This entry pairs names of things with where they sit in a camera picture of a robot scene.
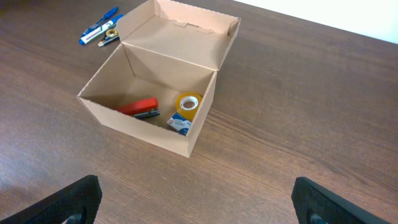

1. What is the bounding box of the blue white marker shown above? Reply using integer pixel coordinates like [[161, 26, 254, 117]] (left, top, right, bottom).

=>
[[78, 14, 124, 45]]

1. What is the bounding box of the orange red stapler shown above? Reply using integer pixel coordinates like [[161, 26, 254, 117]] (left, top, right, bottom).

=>
[[116, 97, 160, 119]]

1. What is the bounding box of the blue white staples box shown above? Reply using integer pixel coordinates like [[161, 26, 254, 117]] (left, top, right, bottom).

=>
[[167, 113, 192, 136]]

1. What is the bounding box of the yellow black correction tape dispenser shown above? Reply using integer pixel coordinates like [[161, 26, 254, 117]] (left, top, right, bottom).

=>
[[98, 29, 119, 47]]

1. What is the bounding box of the blue ballpoint pen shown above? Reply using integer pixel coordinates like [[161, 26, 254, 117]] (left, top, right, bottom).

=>
[[81, 7, 119, 37]]

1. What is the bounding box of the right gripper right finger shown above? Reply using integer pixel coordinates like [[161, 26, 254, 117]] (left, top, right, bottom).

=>
[[291, 177, 386, 224]]

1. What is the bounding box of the yellow adhesive tape roll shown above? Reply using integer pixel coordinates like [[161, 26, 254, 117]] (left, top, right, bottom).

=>
[[175, 92, 202, 121]]

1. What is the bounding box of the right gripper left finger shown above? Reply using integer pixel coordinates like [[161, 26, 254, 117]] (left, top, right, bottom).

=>
[[1, 175, 102, 224]]

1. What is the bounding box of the brown cardboard box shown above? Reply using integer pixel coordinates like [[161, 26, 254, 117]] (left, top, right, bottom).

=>
[[78, 1, 241, 157]]

